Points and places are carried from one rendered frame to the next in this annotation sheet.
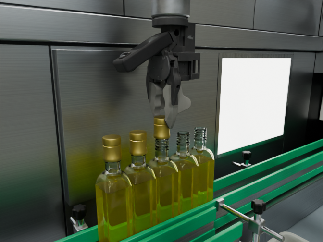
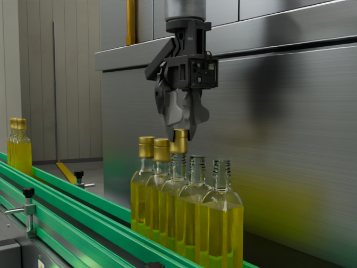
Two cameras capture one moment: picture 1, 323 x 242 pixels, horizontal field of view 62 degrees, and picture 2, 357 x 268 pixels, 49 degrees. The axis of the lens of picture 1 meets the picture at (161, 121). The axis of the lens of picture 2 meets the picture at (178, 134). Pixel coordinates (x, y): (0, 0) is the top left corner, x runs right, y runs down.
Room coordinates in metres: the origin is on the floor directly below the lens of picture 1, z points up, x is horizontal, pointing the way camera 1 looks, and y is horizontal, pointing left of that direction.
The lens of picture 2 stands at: (0.54, -0.74, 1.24)
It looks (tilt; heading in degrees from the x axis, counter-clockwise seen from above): 5 degrees down; 90
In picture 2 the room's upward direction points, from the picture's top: straight up
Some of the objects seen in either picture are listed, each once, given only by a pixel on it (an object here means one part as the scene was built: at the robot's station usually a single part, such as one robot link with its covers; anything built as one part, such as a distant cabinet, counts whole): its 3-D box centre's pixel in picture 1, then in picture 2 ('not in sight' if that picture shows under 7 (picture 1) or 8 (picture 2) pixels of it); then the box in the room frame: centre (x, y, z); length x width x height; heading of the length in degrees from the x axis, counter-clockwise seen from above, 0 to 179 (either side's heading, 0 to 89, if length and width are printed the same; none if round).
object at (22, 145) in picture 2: not in sight; (23, 153); (-0.09, 0.85, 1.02); 0.06 x 0.06 x 0.28; 37
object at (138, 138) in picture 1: (138, 142); (162, 149); (0.51, 0.05, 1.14); 0.04 x 0.04 x 0.04
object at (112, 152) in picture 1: (112, 148); (146, 147); (0.48, 0.09, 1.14); 0.04 x 0.04 x 0.04
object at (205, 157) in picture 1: (198, 187); (221, 250); (0.62, -0.09, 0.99); 0.06 x 0.06 x 0.21; 37
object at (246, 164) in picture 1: (240, 169); not in sight; (0.83, -0.26, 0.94); 0.07 x 0.04 x 0.13; 37
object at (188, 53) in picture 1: (172, 52); (187, 57); (0.56, -0.02, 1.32); 0.09 x 0.08 x 0.12; 126
